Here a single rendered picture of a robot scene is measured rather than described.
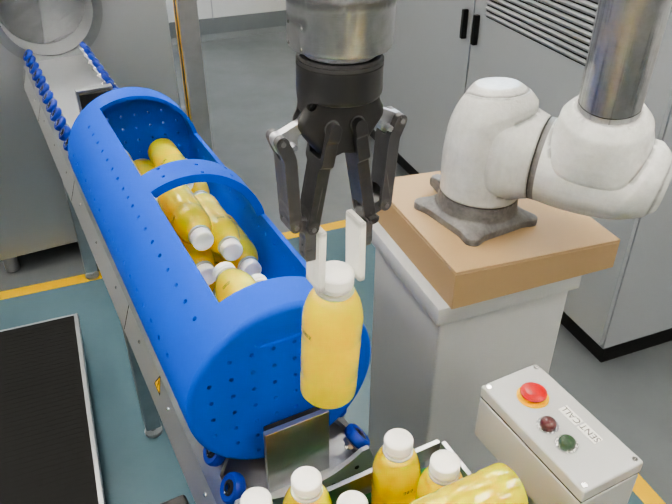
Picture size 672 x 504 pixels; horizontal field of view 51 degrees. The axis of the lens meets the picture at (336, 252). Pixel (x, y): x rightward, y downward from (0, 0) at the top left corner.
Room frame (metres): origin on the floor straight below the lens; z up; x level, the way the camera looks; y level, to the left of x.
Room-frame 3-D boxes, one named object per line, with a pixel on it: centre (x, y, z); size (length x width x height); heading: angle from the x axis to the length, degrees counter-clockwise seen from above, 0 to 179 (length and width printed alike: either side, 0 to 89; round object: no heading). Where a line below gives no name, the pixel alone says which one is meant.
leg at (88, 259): (2.45, 1.06, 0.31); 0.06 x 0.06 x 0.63; 28
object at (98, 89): (1.87, 0.67, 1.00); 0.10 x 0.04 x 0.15; 118
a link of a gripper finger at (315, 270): (0.57, 0.02, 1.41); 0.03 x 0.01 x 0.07; 28
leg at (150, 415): (1.58, 0.61, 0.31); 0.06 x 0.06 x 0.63; 28
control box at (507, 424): (0.64, -0.29, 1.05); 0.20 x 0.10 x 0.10; 28
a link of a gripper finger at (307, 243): (0.56, 0.03, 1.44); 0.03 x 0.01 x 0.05; 118
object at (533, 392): (0.68, -0.27, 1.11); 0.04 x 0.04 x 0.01
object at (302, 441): (0.69, 0.06, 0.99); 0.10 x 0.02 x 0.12; 118
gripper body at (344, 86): (0.58, 0.00, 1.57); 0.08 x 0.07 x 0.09; 118
